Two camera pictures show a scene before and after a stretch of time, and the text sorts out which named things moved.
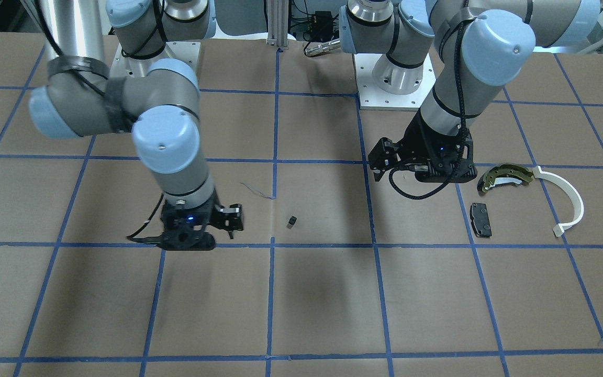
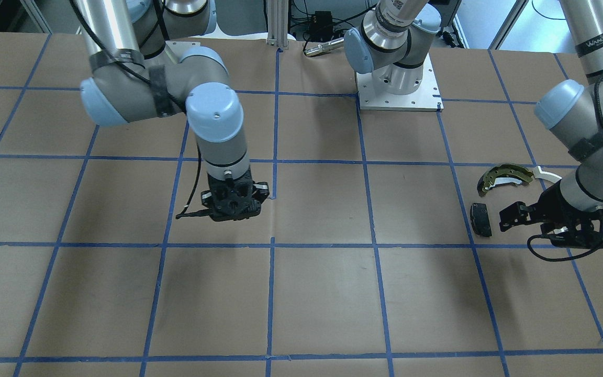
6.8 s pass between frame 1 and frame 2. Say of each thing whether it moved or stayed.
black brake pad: stayed
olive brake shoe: stayed
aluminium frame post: stayed
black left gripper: moved
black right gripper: moved
